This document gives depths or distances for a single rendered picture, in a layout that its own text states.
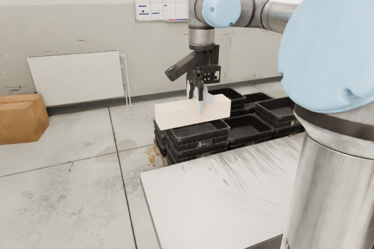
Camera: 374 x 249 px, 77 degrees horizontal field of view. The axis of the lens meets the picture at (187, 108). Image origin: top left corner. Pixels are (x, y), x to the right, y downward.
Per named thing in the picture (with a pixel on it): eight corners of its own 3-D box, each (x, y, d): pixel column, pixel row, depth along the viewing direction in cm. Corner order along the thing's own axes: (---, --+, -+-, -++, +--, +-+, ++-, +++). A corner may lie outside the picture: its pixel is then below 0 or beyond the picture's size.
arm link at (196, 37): (194, 30, 61) (183, 26, 68) (194, 48, 63) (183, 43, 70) (220, 29, 64) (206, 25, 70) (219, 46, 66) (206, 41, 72)
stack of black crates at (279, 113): (269, 165, 195) (278, 117, 175) (247, 145, 220) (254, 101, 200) (305, 154, 208) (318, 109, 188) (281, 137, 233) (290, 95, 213)
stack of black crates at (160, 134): (162, 158, 202) (161, 136, 192) (154, 140, 227) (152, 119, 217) (204, 148, 215) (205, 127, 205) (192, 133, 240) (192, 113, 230)
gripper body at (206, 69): (220, 85, 71) (222, 45, 66) (194, 89, 68) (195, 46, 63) (208, 78, 78) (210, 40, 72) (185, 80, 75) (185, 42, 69)
